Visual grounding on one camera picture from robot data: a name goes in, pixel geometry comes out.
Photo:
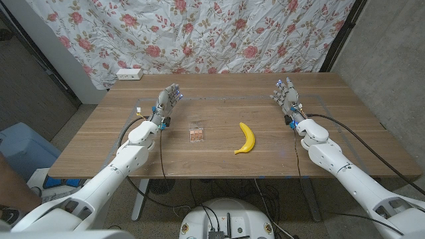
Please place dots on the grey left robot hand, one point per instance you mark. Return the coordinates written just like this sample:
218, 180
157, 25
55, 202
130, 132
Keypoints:
164, 101

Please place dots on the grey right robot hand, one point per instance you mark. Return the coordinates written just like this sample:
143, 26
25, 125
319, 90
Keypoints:
289, 98

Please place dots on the clear eyeshadow palette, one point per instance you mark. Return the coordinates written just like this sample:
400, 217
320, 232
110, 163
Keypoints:
196, 135

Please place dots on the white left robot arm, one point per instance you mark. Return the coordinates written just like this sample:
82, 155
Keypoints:
113, 172

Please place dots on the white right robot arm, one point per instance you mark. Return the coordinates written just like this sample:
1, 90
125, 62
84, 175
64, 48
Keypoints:
352, 179

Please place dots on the yellow toy banana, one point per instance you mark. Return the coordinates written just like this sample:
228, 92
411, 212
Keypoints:
249, 139

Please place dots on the white power strip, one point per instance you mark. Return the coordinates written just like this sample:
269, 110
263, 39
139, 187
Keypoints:
129, 74

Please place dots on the floral backdrop cloth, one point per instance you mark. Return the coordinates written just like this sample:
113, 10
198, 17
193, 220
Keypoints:
199, 36

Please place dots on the grey object at edge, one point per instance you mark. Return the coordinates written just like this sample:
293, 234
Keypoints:
342, 36

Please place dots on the black round fan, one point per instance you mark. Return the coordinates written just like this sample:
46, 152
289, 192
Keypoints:
161, 186

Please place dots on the white robot torso base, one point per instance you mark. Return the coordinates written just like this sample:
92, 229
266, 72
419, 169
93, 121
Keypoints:
229, 212

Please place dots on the blue plastic bin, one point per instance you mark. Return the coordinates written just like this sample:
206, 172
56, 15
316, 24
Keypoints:
23, 146

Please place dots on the person's bare leg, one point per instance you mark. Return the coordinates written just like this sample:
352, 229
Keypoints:
13, 186

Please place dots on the grey sneaker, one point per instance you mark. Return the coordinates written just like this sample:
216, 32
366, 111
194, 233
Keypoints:
10, 216

